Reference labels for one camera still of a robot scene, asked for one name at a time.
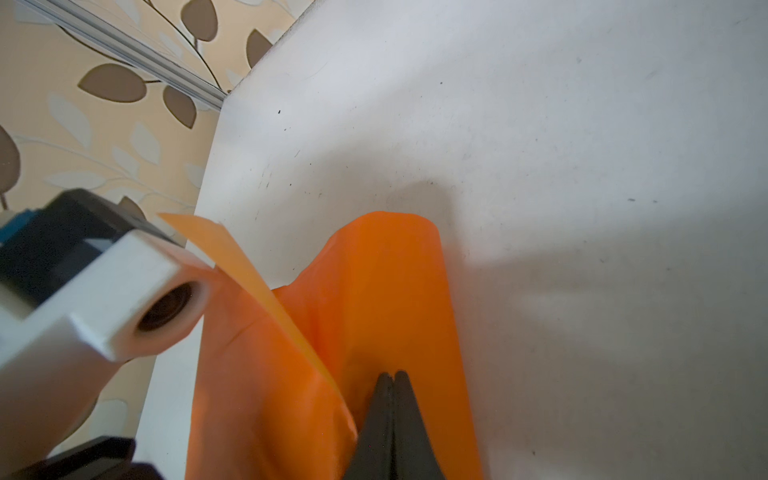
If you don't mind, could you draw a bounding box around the orange wrapping paper sheet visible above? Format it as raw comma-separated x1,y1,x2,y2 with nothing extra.
166,212,483,479

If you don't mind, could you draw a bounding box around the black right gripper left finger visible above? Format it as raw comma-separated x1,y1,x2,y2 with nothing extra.
343,373,393,480

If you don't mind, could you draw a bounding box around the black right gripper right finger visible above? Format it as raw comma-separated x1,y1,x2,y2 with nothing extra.
392,371,445,480

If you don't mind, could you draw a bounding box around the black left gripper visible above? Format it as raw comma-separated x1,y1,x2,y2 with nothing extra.
5,436,163,480

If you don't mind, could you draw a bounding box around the aluminium frame post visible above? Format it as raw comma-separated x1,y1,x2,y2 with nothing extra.
21,1,227,110

